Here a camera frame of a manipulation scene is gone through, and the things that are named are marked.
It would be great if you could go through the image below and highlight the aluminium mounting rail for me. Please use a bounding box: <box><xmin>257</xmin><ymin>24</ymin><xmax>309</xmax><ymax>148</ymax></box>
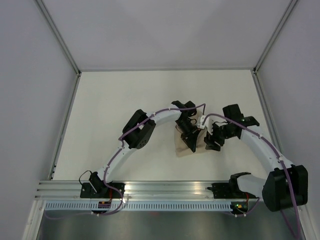
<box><xmin>34</xmin><ymin>180</ymin><xmax>308</xmax><ymax>201</ymax></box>

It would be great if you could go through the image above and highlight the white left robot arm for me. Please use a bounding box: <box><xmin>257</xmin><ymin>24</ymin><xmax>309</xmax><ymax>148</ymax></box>
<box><xmin>80</xmin><ymin>100</ymin><xmax>206</xmax><ymax>199</ymax></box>

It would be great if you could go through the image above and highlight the right aluminium frame post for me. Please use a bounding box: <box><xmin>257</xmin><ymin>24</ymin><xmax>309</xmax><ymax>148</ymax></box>
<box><xmin>252</xmin><ymin>0</ymin><xmax>300</xmax><ymax>75</ymax></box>

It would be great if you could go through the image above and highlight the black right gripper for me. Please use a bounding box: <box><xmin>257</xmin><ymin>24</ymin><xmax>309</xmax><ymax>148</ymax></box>
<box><xmin>203</xmin><ymin>122</ymin><xmax>236</xmax><ymax>152</ymax></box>

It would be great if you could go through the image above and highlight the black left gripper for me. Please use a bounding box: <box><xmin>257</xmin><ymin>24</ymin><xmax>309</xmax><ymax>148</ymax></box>
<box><xmin>174</xmin><ymin>119</ymin><xmax>201</xmax><ymax>153</ymax></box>

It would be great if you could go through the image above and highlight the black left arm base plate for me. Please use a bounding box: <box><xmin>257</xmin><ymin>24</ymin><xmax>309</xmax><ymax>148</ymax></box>
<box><xmin>80</xmin><ymin>182</ymin><xmax>121</xmax><ymax>199</ymax></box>

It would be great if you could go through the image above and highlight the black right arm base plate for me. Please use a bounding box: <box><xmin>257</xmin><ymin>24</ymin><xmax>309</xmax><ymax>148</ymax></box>
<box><xmin>206</xmin><ymin>182</ymin><xmax>258</xmax><ymax>200</ymax></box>

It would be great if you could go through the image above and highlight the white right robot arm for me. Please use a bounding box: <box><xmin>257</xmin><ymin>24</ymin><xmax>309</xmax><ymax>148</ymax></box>
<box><xmin>198</xmin><ymin>104</ymin><xmax>308</xmax><ymax>212</ymax></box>

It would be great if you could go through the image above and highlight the white slotted cable duct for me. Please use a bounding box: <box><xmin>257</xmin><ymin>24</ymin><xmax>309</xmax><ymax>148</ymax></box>
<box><xmin>44</xmin><ymin>200</ymin><xmax>232</xmax><ymax>212</ymax></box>

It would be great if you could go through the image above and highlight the left aluminium frame post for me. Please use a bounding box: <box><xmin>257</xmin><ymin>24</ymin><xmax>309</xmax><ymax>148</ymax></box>
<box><xmin>33</xmin><ymin>0</ymin><xmax>81</xmax><ymax>76</ymax></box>

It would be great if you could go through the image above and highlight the aluminium frame post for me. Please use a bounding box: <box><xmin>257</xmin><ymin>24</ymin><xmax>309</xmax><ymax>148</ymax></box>
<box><xmin>252</xmin><ymin>0</ymin><xmax>300</xmax><ymax>75</ymax></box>
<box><xmin>33</xmin><ymin>0</ymin><xmax>81</xmax><ymax>76</ymax></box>

